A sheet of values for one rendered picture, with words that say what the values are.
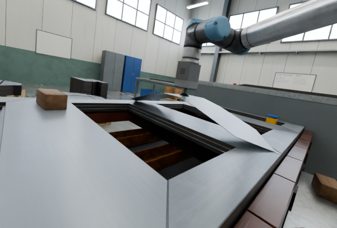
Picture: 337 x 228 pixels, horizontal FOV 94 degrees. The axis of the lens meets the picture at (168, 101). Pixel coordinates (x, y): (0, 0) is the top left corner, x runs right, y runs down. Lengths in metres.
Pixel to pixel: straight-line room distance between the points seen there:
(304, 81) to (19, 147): 9.45
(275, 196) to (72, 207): 0.32
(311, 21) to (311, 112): 0.85
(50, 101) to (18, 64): 7.84
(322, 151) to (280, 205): 1.03
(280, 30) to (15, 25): 8.36
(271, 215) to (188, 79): 0.46
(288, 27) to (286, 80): 8.99
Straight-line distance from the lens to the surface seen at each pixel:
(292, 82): 9.50
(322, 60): 9.60
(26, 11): 8.60
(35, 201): 0.24
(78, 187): 0.25
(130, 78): 9.05
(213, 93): 1.53
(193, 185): 0.27
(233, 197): 0.28
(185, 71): 0.63
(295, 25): 0.57
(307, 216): 0.68
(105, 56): 8.41
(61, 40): 8.58
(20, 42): 8.44
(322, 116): 1.34
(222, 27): 0.58
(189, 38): 0.66
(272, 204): 0.35
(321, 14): 0.55
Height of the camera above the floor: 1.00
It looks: 8 degrees down
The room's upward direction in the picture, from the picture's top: 9 degrees clockwise
